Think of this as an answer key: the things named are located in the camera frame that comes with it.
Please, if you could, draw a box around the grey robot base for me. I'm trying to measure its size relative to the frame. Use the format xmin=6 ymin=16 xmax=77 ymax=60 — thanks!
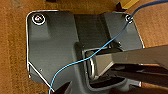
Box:
xmin=25 ymin=10 xmax=146 ymax=94

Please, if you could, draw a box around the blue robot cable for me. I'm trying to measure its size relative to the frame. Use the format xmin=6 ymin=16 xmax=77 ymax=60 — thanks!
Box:
xmin=49 ymin=0 xmax=168 ymax=94

